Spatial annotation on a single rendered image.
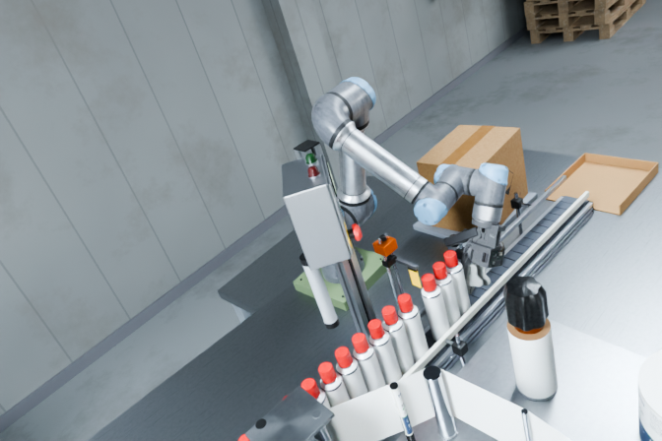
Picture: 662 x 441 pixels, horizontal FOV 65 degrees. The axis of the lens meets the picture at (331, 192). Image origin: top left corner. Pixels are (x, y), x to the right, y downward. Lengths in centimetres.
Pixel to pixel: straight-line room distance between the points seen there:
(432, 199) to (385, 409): 52
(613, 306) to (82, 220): 277
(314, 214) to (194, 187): 264
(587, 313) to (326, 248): 78
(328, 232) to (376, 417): 41
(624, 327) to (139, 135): 280
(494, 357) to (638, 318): 40
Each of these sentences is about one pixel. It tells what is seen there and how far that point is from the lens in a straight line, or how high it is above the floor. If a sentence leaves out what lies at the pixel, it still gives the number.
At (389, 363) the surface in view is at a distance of 131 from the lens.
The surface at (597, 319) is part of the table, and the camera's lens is 156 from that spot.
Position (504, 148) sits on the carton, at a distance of 183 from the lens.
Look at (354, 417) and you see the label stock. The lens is 119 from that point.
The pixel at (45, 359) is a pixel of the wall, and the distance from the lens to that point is 356.
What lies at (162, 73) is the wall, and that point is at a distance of 351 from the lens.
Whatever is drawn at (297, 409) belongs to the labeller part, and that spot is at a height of 114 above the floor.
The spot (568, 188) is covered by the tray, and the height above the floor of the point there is 83.
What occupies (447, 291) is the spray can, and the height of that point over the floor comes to 101.
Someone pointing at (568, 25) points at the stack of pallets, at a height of 19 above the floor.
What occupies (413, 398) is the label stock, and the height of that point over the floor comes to 100.
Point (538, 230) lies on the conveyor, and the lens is 179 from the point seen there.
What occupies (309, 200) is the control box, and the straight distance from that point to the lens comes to 103.
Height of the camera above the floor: 192
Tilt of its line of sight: 27 degrees down
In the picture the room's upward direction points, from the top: 18 degrees counter-clockwise
